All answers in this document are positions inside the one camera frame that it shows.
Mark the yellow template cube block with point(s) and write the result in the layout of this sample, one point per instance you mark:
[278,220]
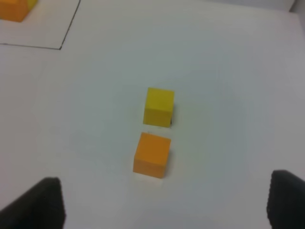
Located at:
[31,4]

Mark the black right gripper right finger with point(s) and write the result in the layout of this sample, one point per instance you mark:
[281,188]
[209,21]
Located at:
[286,201]

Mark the orange template cube block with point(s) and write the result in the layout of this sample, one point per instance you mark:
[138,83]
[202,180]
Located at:
[13,10]

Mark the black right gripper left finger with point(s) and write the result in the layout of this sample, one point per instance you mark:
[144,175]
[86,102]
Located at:
[40,207]

